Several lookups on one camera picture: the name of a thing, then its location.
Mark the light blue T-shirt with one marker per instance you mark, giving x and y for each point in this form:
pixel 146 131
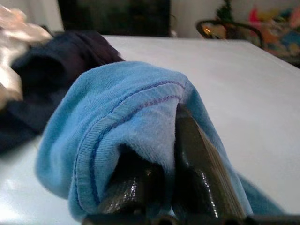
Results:
pixel 117 98

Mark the navy blue cloth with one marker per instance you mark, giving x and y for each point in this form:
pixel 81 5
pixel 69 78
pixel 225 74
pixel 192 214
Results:
pixel 58 58

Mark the dark bentwood chair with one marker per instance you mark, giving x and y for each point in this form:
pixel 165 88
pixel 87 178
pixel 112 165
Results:
pixel 201 29

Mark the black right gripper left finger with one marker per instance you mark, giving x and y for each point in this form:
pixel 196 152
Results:
pixel 136 189

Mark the dark cabinet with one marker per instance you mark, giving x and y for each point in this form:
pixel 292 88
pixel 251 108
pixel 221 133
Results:
pixel 112 16

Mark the cream crumpled cloth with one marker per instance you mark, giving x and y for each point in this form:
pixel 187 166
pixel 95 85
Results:
pixel 14 42

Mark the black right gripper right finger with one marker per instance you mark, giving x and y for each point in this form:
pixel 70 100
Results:
pixel 199 178

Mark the colourful toy pile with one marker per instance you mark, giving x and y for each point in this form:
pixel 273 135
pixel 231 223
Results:
pixel 281 35

